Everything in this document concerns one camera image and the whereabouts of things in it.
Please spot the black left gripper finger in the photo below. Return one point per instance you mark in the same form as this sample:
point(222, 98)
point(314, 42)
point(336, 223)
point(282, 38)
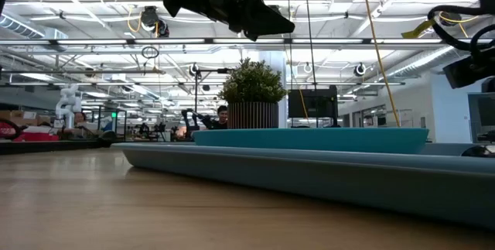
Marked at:
point(265, 16)
point(257, 29)

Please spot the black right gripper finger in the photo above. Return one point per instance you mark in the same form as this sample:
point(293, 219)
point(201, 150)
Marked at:
point(481, 152)

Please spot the round blue plate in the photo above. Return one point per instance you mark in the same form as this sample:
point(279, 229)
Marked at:
point(309, 141)

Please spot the blue plastic tray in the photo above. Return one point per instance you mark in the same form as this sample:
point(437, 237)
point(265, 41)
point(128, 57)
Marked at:
point(270, 176)

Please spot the black background robot arm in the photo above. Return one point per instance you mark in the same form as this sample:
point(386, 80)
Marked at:
point(187, 120)

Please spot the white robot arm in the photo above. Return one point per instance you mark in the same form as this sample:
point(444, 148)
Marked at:
point(69, 103)

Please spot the potted plant in ribbed pot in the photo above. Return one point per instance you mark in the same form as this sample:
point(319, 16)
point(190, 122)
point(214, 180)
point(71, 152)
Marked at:
point(253, 87)

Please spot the yellow tag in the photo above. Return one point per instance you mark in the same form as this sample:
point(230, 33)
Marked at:
point(419, 28)

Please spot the small black ceiling reel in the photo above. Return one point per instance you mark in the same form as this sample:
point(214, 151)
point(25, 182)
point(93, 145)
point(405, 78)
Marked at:
point(359, 69)
point(194, 69)

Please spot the person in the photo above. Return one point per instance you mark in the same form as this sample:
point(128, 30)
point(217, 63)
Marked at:
point(222, 114)
point(80, 118)

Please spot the black monitor on stand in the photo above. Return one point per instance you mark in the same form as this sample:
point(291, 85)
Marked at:
point(313, 103)

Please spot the brown cardboard box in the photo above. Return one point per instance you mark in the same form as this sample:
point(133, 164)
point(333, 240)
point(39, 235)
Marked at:
point(31, 120)

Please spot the red box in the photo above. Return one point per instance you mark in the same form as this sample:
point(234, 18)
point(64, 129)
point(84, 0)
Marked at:
point(38, 137)

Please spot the dark wall screen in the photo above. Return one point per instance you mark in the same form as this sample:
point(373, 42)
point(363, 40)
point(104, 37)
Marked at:
point(483, 114)

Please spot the black camera stand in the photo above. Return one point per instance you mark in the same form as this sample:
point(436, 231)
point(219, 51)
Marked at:
point(224, 70)

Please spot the black aluminium table frame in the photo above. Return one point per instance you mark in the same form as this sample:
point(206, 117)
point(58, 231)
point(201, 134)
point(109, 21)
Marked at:
point(46, 146)

